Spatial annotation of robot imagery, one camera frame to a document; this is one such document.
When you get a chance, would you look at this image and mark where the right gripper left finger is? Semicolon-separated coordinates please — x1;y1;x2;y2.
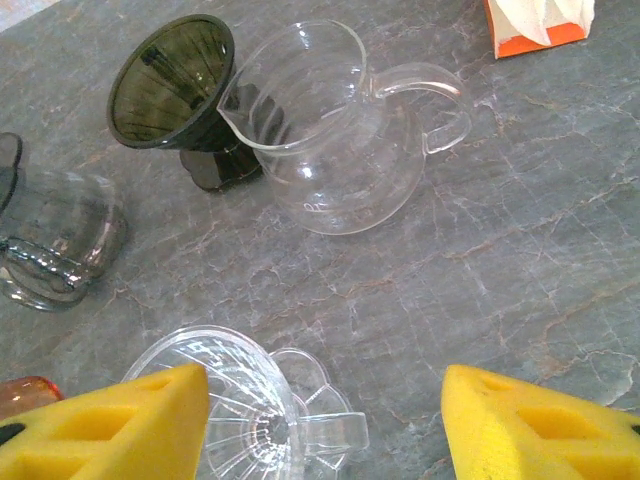
0;363;210;480

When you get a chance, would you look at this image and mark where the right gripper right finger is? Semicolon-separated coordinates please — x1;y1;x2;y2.
440;364;640;480

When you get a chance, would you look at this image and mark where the clear dripper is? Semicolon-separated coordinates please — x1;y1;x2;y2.
119;324;371;480

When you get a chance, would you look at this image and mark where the clear glass carafe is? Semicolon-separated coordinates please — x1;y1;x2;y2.
217;19;474;236

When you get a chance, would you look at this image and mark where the dark green dripper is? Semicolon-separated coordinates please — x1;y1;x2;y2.
106;13;266;192

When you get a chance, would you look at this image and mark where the orange coffee filter box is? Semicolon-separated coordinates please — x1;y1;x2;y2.
482;0;597;60

